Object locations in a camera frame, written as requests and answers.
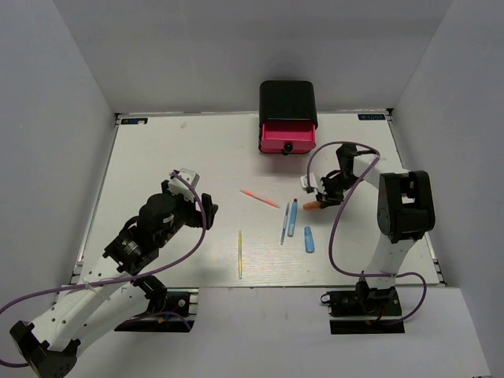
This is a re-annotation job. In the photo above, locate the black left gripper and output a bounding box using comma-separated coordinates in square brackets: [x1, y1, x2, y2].
[157, 180, 218, 247]

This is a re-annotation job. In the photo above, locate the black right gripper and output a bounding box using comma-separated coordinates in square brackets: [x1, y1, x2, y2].
[317, 172, 365, 208]

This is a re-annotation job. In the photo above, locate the blue eraser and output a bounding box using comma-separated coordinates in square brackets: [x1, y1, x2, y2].
[303, 226, 315, 254]

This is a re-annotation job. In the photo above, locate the pink top drawer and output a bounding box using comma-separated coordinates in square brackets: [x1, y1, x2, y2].
[259, 120, 317, 155]

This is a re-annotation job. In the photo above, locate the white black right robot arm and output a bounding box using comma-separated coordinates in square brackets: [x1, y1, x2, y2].
[306, 142, 435, 314]

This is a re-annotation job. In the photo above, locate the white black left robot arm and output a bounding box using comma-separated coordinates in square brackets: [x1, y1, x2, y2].
[9, 169, 218, 377]

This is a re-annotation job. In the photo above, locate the light blue marker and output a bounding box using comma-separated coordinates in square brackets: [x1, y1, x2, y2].
[287, 198, 298, 237]

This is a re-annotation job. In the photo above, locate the slim blue grey pen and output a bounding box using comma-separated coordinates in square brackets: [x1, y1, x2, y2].
[280, 202, 290, 246]

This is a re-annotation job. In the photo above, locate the red pen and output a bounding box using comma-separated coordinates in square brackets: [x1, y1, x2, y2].
[239, 189, 280, 209]

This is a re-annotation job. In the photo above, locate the yellow pencil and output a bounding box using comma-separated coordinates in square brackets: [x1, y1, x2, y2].
[238, 230, 243, 280]

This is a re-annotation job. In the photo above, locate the blue label right corner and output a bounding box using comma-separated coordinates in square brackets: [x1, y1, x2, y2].
[358, 113, 386, 120]

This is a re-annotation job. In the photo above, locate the blue label corner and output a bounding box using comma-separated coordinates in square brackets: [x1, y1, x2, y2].
[358, 113, 386, 120]
[120, 117, 148, 125]

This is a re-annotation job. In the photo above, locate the black drawer cabinet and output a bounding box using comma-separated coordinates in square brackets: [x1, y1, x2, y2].
[259, 80, 318, 125]

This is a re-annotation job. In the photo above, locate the blue label left corner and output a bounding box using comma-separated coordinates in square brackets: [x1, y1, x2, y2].
[120, 117, 148, 125]

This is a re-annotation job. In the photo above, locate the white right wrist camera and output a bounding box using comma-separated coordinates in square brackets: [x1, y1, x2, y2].
[300, 172, 318, 194]

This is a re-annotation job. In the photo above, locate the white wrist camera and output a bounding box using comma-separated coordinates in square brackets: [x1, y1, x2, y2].
[168, 168, 200, 201]
[300, 172, 318, 194]

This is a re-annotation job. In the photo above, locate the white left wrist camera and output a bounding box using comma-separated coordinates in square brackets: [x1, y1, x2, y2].
[168, 168, 200, 201]

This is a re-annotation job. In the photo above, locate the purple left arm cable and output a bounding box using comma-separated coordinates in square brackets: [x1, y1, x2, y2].
[0, 172, 207, 367]

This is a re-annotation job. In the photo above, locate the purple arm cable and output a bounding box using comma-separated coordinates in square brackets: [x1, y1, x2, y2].
[306, 141, 428, 324]
[0, 172, 207, 367]

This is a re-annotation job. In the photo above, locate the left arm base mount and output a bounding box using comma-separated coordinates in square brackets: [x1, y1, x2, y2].
[114, 289, 199, 333]

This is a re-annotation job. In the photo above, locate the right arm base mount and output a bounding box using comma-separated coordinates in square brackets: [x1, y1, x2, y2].
[321, 281, 405, 335]

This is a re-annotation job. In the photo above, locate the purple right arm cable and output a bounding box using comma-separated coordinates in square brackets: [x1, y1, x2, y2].
[306, 141, 428, 324]

